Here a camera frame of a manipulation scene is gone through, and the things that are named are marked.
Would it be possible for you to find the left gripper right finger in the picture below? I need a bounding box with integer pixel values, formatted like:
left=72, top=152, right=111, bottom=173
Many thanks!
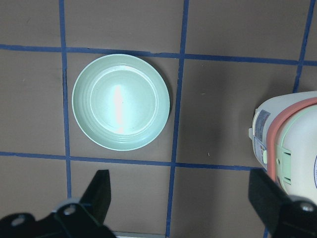
left=248, top=169, right=317, bottom=238

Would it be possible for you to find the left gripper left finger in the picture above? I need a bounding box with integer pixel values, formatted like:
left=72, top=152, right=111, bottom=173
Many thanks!
left=0, top=170, right=115, bottom=238

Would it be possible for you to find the white rice cooker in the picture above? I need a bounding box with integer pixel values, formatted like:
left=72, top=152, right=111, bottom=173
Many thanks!
left=248, top=91, right=317, bottom=202

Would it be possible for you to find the green plate far side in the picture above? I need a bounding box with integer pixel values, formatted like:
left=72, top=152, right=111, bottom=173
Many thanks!
left=71, top=54, right=170, bottom=151

